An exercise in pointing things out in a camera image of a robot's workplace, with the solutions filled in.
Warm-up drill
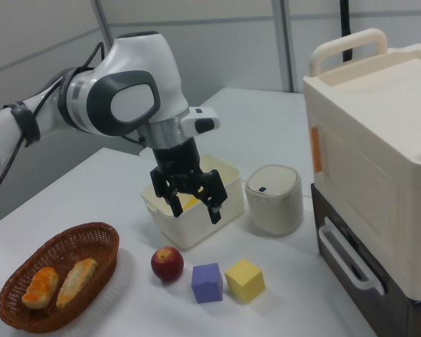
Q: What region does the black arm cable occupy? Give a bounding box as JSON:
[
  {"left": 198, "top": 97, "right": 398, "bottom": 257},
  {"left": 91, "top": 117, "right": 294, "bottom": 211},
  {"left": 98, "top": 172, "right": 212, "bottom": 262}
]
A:
[{"left": 0, "top": 41, "right": 149, "bottom": 204}]

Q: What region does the black pole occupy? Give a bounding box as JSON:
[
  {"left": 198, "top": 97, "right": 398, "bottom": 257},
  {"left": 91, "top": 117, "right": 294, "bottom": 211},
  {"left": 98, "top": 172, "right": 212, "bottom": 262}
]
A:
[{"left": 338, "top": 0, "right": 354, "bottom": 65}]

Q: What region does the yellow banana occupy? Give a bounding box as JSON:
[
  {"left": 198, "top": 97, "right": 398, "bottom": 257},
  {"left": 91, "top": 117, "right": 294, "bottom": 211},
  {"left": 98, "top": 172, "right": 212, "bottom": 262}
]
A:
[{"left": 177, "top": 196, "right": 201, "bottom": 212}]

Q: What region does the purple cube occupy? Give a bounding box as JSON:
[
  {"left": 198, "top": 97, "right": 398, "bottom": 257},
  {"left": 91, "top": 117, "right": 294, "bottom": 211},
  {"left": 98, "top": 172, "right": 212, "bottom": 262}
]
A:
[{"left": 190, "top": 262, "right": 225, "bottom": 304}]

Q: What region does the small white lidded bin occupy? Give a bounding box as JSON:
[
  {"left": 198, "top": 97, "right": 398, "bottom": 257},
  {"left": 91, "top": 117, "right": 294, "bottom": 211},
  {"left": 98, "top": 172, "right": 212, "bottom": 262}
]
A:
[{"left": 244, "top": 164, "right": 305, "bottom": 236}]

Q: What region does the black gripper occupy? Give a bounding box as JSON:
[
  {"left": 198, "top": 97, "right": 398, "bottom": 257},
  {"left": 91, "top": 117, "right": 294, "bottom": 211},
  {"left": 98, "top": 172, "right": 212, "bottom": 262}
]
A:
[{"left": 149, "top": 137, "right": 229, "bottom": 225}]

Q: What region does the brown wicker basket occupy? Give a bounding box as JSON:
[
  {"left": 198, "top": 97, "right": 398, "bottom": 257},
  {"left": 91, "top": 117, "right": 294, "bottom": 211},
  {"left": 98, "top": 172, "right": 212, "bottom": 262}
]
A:
[{"left": 0, "top": 221, "right": 121, "bottom": 334}]

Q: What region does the pale long bread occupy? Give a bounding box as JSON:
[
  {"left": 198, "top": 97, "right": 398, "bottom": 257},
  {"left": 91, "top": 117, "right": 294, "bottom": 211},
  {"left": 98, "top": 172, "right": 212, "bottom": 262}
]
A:
[{"left": 55, "top": 258, "right": 99, "bottom": 310}]

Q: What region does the red apple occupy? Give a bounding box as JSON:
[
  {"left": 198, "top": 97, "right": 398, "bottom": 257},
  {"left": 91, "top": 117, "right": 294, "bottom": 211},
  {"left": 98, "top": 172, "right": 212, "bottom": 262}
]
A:
[{"left": 150, "top": 246, "right": 185, "bottom": 283}]

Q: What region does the orange glazed bread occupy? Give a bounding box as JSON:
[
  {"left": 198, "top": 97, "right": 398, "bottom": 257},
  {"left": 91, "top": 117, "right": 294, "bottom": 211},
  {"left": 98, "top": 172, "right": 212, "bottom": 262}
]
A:
[{"left": 21, "top": 266, "right": 60, "bottom": 310}]

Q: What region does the white plastic box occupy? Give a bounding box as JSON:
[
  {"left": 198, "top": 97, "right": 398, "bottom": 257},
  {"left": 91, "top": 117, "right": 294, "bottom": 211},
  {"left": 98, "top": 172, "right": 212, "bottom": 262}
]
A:
[{"left": 140, "top": 152, "right": 246, "bottom": 251}]

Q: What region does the black cable strap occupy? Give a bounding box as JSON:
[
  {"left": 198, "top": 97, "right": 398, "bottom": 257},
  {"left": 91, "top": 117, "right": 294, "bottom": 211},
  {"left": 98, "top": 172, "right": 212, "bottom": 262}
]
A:
[{"left": 4, "top": 100, "right": 41, "bottom": 148}]

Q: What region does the yellow cube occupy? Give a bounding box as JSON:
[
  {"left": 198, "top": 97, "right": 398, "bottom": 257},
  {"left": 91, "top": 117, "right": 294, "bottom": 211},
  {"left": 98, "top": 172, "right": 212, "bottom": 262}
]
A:
[{"left": 224, "top": 258, "right": 267, "bottom": 304}]

